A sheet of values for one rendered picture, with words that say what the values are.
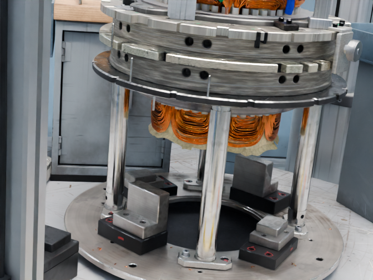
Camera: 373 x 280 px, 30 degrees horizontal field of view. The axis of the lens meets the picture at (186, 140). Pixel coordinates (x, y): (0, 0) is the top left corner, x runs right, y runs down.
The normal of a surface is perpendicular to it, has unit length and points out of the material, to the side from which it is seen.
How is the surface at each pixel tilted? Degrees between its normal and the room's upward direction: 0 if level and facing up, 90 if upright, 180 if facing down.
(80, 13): 90
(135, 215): 0
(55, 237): 0
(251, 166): 90
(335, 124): 90
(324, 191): 0
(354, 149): 90
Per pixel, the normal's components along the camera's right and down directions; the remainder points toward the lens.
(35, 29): 0.94, 0.18
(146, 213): -0.66, 0.17
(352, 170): -0.89, 0.06
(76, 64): 0.15, 0.31
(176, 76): -0.40, 0.24
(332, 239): 0.09, -0.95
